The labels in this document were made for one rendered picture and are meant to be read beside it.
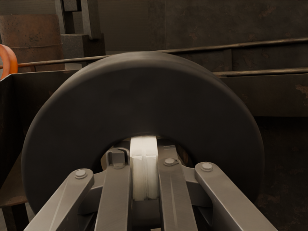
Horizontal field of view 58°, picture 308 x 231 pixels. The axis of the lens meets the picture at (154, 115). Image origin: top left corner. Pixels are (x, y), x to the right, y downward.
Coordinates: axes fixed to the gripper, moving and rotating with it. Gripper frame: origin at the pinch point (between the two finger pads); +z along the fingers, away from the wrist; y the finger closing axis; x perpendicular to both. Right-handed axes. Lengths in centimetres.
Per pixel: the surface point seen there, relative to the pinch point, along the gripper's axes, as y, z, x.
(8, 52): -44, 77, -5
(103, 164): -6.4, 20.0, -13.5
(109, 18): -84, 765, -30
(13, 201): -17.1, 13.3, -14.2
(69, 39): -143, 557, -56
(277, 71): 26.3, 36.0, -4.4
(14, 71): -42, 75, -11
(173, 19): 8, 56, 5
